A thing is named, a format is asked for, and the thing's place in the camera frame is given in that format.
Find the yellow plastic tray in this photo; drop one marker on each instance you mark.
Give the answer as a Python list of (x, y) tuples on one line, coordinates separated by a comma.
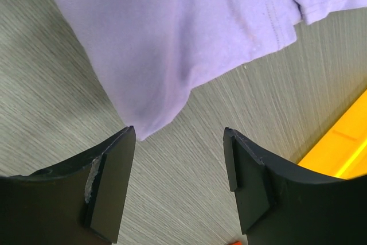
[(341, 152)]

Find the purple t shirt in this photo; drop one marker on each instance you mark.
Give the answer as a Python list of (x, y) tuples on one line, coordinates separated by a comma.
[(149, 54)]

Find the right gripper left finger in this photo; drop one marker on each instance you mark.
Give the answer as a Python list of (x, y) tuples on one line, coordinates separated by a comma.
[(76, 201)]

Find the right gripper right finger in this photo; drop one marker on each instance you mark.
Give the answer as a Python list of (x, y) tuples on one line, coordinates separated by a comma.
[(280, 202)]

